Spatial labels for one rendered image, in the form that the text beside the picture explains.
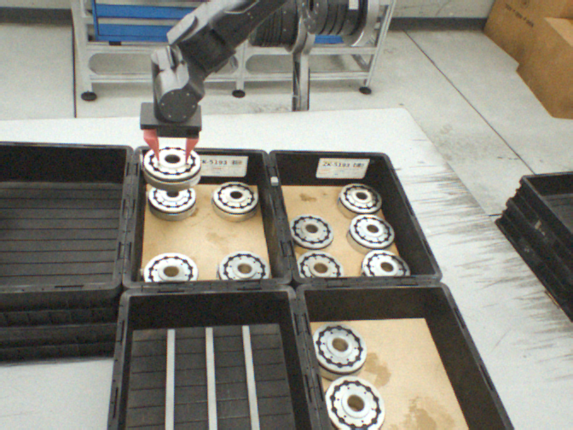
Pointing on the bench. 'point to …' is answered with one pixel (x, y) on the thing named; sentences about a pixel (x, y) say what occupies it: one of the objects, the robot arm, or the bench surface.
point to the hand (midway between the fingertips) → (172, 155)
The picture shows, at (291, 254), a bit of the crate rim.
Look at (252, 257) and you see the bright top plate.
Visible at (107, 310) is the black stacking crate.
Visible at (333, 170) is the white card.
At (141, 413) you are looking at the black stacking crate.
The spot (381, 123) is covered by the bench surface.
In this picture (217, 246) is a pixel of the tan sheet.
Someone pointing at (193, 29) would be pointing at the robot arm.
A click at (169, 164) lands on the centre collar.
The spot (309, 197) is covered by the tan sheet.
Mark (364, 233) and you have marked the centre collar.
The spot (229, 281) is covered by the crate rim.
